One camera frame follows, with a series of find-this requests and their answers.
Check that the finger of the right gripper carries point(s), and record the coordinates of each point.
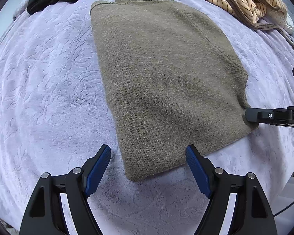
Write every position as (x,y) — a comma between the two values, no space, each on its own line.
(266,116)

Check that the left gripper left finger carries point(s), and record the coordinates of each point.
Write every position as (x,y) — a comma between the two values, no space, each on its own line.
(44,212)

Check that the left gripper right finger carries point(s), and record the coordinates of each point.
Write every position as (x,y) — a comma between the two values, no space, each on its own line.
(252,213)

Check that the olive brown knit sweater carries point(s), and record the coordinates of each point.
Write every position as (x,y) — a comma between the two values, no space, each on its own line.
(171,79)

